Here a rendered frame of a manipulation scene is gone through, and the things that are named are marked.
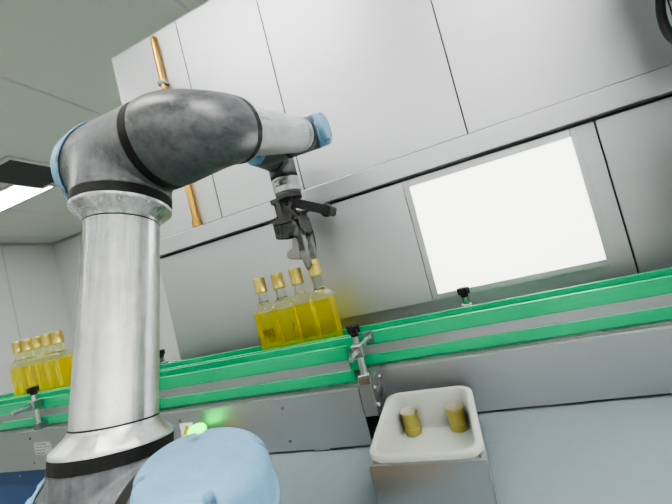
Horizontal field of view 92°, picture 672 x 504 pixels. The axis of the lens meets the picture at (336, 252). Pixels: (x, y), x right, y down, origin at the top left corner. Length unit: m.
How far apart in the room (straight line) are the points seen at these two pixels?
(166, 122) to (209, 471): 0.35
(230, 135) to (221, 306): 0.86
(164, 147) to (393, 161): 0.68
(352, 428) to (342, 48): 1.03
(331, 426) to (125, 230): 0.57
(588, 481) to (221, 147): 0.69
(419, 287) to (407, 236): 0.15
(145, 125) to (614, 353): 0.87
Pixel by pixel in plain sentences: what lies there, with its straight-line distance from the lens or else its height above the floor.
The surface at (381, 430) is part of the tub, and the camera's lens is 0.66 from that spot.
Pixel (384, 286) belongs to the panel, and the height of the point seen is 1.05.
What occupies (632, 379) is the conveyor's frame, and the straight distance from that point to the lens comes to 0.88.
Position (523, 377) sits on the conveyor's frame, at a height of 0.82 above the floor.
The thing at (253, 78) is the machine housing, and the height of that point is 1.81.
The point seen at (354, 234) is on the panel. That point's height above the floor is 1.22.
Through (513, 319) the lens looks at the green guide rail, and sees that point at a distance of 0.81.
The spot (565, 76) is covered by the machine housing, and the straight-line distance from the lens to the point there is 1.09.
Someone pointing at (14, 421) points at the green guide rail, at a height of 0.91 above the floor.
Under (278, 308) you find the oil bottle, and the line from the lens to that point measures 0.91.
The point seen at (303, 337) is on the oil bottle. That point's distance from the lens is 0.90.
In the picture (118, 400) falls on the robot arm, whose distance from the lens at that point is 0.44.
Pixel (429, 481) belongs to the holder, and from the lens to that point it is 0.60.
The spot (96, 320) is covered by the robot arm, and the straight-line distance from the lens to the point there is 0.45.
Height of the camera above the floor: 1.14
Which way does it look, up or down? 2 degrees up
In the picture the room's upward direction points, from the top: 14 degrees counter-clockwise
